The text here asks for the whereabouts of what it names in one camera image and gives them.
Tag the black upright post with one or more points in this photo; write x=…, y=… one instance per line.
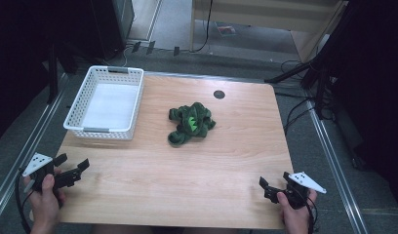
x=52, y=74

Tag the person's lap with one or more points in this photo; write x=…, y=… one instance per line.
x=128, y=230

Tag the person's left hand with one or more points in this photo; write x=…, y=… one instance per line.
x=44, y=204

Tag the person's right hand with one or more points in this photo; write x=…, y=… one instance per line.
x=296, y=219

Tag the dark cabinet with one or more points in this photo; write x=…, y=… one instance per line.
x=106, y=26

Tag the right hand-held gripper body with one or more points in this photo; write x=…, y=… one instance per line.
x=299, y=195

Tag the black stand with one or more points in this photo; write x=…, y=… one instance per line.
x=291, y=72

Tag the red flat item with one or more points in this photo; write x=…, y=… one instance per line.
x=226, y=30

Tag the black round table grommet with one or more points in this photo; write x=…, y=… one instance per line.
x=219, y=94

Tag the light wooden furniture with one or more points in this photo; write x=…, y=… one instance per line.
x=268, y=13

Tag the black tape strip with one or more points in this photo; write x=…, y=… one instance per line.
x=176, y=51
x=136, y=46
x=150, y=47

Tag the white plastic basket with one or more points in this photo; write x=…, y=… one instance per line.
x=106, y=107

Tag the metal floor rail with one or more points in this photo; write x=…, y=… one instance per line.
x=203, y=77
x=24, y=152
x=337, y=169

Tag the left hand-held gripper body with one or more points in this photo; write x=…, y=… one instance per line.
x=37, y=162

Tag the green plush toy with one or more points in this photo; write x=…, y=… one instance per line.
x=190, y=122

